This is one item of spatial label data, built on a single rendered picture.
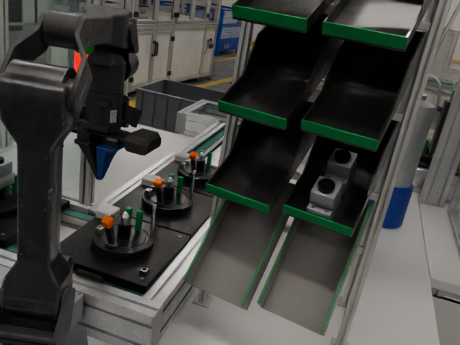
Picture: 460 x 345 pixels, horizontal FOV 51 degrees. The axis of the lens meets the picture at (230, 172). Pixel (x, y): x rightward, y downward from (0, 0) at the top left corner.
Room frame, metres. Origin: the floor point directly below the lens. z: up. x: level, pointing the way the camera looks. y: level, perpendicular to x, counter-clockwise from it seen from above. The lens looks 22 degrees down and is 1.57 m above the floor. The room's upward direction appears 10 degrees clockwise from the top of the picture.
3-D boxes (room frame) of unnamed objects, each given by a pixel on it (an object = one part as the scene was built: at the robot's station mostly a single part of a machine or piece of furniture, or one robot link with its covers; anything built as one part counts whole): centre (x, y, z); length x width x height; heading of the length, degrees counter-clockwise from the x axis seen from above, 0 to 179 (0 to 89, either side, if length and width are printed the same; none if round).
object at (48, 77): (0.50, 0.21, 1.30); 0.07 x 0.06 x 0.32; 91
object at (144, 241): (0.95, 0.22, 1.01); 0.24 x 0.24 x 0.13; 76
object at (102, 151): (0.74, 0.20, 1.25); 0.06 x 0.04 x 0.07; 166
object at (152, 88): (3.09, 0.32, 0.73); 0.62 x 0.42 x 0.23; 76
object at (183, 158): (1.43, 0.10, 1.01); 0.24 x 0.24 x 0.13; 76
